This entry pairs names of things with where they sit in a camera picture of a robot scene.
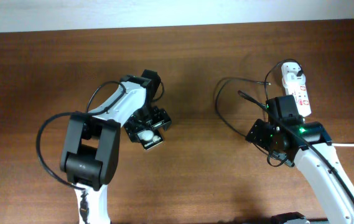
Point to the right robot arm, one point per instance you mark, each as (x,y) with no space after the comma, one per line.
(308,147)

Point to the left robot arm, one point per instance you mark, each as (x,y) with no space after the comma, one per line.
(91,149)

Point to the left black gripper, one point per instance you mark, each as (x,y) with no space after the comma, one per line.
(162,119)

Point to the black smartphone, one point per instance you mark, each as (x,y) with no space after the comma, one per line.
(150,139)

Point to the white power strip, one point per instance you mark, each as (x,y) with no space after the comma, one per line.
(301,97)

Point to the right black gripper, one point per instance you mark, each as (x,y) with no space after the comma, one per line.
(257,133)

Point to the white usb charger adapter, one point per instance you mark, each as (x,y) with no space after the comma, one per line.
(292,75)

